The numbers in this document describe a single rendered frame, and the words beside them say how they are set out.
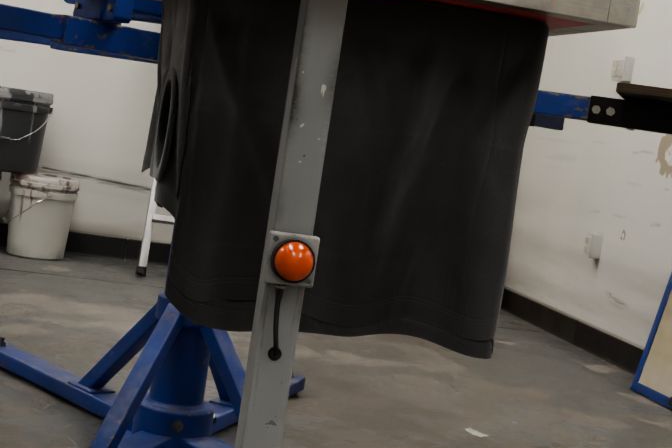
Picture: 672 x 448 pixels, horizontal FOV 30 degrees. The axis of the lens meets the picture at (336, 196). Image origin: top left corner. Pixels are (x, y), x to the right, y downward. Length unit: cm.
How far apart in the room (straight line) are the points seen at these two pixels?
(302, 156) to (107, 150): 493
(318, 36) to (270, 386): 34
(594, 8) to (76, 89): 476
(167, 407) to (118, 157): 336
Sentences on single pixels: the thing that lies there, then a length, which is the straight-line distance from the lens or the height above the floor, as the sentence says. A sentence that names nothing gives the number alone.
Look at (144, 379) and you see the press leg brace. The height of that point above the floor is 20.
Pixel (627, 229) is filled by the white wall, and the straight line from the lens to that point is 533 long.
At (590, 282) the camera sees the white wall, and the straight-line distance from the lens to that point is 559.
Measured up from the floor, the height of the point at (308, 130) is 78.
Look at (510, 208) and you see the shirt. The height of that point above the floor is 72.
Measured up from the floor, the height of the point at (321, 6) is 90.
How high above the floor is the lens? 78
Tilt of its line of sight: 3 degrees down
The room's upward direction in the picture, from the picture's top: 9 degrees clockwise
